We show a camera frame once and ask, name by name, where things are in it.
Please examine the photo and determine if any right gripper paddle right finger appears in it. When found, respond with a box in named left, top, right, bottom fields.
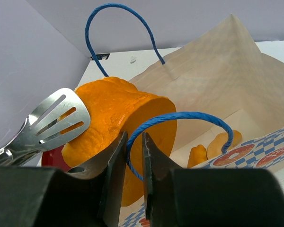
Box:
left=142, top=132, right=187, bottom=227

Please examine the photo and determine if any right gripper black paddle left finger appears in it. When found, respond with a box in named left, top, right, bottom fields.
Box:
left=66, top=132, right=128, bottom=227

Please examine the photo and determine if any silver tong finger of the left gripper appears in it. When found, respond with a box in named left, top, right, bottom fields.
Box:
left=0, top=88, right=91, bottom=166

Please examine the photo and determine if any golden fake croissant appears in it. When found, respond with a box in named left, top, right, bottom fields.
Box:
left=187, top=145, right=208, bottom=168
left=207, top=130, right=242, bottom=159

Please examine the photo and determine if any large round fake bread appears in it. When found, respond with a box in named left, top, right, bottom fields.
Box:
left=62, top=77, right=177, bottom=207

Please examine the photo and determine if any dark red round plate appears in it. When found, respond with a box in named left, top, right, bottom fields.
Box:
left=41, top=145, right=71, bottom=172

